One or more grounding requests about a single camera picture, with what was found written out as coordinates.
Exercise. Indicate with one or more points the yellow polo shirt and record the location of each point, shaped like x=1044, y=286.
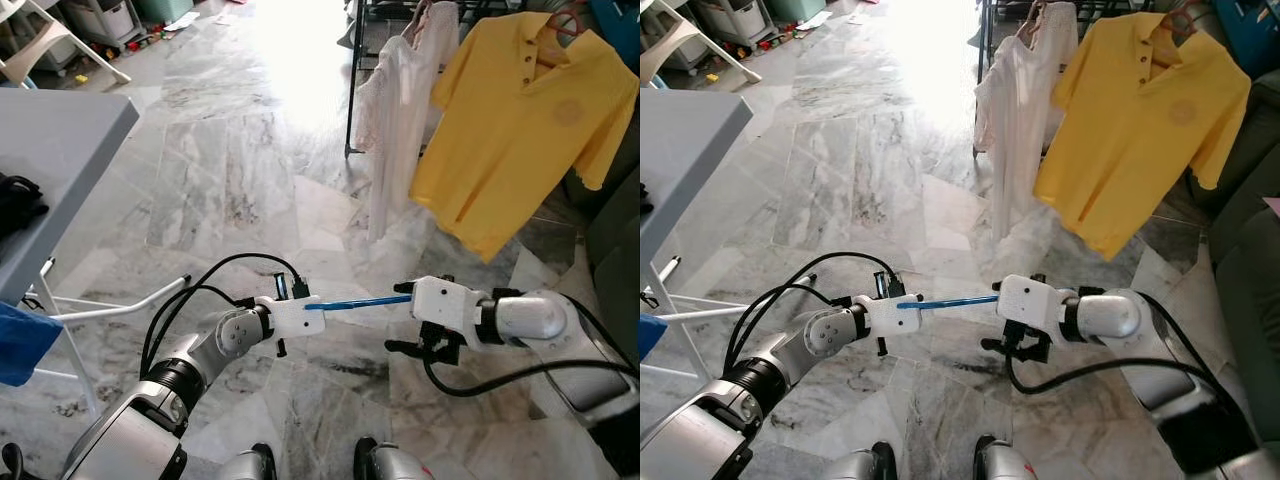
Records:
x=520, y=140
x=1140, y=140

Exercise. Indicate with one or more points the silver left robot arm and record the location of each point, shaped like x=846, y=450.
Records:
x=740, y=400
x=150, y=410

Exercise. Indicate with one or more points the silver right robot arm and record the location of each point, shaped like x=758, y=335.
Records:
x=1110, y=315
x=530, y=315

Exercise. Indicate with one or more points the dark navy garment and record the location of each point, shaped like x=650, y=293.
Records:
x=644, y=200
x=20, y=205

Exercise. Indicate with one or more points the blue bag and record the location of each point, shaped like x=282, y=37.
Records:
x=1250, y=35
x=618, y=30

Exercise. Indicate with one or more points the white shirt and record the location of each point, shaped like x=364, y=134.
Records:
x=1020, y=120
x=400, y=120

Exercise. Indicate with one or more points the grey drawer storage cart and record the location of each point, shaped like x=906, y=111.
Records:
x=105, y=20
x=735, y=20

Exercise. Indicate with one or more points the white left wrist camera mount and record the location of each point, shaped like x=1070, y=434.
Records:
x=895, y=318
x=295, y=318

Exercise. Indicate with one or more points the blue garment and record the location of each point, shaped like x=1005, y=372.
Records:
x=652, y=338
x=25, y=345

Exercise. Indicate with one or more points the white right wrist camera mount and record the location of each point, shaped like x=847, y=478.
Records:
x=445, y=303
x=1035, y=300

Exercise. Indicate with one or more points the black metal drying rack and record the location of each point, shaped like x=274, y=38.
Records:
x=980, y=90
x=352, y=90

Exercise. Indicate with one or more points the reddish brown hanger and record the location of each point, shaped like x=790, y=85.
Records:
x=1185, y=14
x=572, y=14

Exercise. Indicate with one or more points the blue plastic hanger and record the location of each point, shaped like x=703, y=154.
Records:
x=360, y=301
x=950, y=301

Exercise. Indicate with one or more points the green laundry hamper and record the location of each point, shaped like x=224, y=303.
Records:
x=165, y=8
x=795, y=8

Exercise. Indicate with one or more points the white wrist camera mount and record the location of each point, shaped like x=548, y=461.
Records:
x=895, y=318
x=295, y=318
x=445, y=303
x=1035, y=300

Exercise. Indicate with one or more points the white high chair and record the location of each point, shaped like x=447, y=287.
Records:
x=45, y=40
x=680, y=35

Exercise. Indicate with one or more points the pale pink hanger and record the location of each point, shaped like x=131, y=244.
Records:
x=1040, y=12
x=418, y=12

